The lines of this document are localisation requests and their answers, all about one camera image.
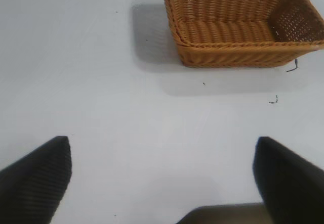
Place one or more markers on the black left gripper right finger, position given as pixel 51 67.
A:
pixel 288 181

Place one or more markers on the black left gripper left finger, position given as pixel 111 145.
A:
pixel 33 181

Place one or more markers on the brown woven wicker basket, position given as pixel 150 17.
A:
pixel 227 32

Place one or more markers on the small black debris bits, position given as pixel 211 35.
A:
pixel 276 98

